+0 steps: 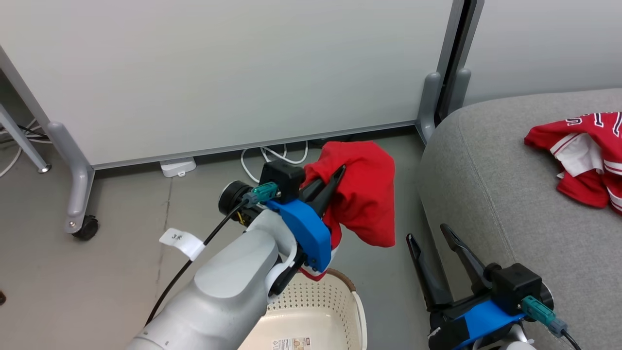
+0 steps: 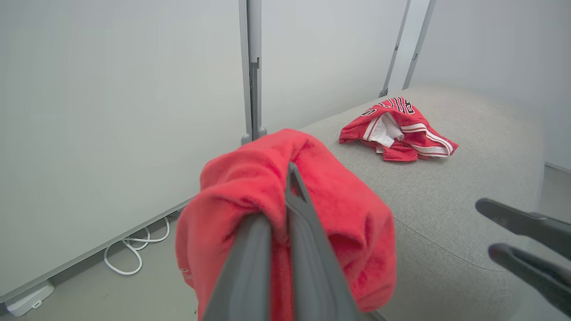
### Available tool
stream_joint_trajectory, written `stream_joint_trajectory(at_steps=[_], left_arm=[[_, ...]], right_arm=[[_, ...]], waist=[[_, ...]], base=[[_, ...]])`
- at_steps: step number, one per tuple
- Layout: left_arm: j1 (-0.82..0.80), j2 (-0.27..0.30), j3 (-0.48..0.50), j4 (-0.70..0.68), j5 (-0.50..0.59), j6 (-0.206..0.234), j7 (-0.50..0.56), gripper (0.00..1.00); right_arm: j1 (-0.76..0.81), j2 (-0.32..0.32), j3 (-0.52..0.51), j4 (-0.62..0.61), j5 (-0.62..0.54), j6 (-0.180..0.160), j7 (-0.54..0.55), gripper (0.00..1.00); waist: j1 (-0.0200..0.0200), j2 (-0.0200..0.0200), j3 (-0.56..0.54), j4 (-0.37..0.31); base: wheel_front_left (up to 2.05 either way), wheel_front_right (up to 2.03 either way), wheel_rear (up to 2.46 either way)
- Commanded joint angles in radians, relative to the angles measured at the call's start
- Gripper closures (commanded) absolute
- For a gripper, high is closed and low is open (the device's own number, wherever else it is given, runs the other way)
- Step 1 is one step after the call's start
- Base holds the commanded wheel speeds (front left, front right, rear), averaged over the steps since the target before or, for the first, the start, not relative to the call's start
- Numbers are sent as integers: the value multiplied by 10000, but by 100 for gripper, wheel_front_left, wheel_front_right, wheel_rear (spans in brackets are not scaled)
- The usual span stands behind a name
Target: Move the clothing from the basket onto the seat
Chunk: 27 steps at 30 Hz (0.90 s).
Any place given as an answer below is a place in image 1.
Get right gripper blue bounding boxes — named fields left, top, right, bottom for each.
left=406, top=223, right=528, bottom=350

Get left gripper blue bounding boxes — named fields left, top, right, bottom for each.
left=264, top=165, right=347, bottom=273

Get red hooded sweatshirt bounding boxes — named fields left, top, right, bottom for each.
left=300, top=140, right=397, bottom=282

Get red jersey with white number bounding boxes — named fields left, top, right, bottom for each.
left=524, top=112, right=622, bottom=215

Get grey fabric sofa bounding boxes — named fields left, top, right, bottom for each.
left=416, top=88, right=622, bottom=350

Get beige perforated laundry basket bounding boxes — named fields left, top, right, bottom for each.
left=237, top=268, right=368, bottom=350

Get grey partition leg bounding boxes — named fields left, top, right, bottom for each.
left=416, top=72, right=442, bottom=145
left=47, top=122, right=96, bottom=234
left=446, top=68, right=472, bottom=117

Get white power adapter box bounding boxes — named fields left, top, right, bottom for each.
left=160, top=156, right=198, bottom=178

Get large white partition panel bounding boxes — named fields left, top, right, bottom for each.
left=0, top=0, right=467, bottom=170

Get printed basket label sticker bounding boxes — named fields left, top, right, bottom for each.
left=272, top=336, right=312, bottom=350

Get black caster wheel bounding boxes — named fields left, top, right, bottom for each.
left=72, top=215, right=100, bottom=241

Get narrow white partition panel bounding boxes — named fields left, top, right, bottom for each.
left=463, top=0, right=622, bottom=106

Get grey metal table leg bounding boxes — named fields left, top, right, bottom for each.
left=0, top=103, right=52, bottom=174

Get left teal cable connector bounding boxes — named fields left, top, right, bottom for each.
left=242, top=182, right=279, bottom=208

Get teal cable connector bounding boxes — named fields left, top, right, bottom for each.
left=519, top=295, right=569, bottom=337
left=242, top=182, right=279, bottom=208

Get looped white power cable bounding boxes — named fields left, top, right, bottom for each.
left=240, top=140, right=310, bottom=184

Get right teal cable connector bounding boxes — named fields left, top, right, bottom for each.
left=519, top=295, right=569, bottom=337

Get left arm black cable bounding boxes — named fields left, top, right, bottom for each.
left=145, top=200, right=246, bottom=327

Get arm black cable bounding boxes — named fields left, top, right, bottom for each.
left=560, top=329, right=584, bottom=350
left=145, top=200, right=246, bottom=327

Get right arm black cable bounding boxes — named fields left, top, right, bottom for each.
left=560, top=329, right=584, bottom=350

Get white paper cable tag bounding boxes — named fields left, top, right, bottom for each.
left=159, top=228, right=207, bottom=262

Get black floor cable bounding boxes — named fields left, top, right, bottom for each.
left=0, top=124, right=49, bottom=144

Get white floor cable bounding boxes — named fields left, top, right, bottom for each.
left=0, top=118, right=53, bottom=178

